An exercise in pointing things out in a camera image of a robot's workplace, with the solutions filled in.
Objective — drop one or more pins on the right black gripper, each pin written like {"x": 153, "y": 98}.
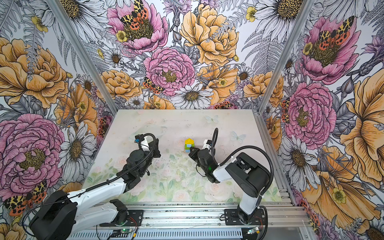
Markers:
{"x": 193, "y": 155}

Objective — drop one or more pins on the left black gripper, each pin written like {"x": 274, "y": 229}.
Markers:
{"x": 154, "y": 146}

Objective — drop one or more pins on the green wood block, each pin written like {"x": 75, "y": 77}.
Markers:
{"x": 189, "y": 148}

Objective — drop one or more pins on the yellow wood block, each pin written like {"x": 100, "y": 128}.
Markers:
{"x": 189, "y": 142}

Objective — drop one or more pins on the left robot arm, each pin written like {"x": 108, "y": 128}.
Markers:
{"x": 65, "y": 214}

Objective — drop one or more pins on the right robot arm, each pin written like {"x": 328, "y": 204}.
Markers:
{"x": 252, "y": 177}

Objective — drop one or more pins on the vented metal grille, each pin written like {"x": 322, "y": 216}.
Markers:
{"x": 162, "y": 234}

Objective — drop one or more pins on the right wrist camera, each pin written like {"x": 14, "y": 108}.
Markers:
{"x": 207, "y": 144}

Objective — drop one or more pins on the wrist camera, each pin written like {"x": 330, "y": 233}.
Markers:
{"x": 207, "y": 144}
{"x": 142, "y": 143}

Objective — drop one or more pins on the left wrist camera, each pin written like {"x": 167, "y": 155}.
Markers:
{"x": 142, "y": 143}

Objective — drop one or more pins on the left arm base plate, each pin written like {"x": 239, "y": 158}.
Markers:
{"x": 132, "y": 218}

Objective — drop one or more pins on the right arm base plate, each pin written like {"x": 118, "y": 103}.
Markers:
{"x": 234, "y": 217}

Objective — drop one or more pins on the aluminium rail frame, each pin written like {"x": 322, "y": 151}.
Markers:
{"x": 207, "y": 215}

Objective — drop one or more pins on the right corner aluminium post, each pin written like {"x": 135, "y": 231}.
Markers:
{"x": 292, "y": 38}

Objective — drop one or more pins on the corner aluminium post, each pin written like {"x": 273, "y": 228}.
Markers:
{"x": 68, "y": 28}
{"x": 292, "y": 38}

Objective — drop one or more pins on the left corner aluminium post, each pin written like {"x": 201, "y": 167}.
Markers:
{"x": 68, "y": 28}

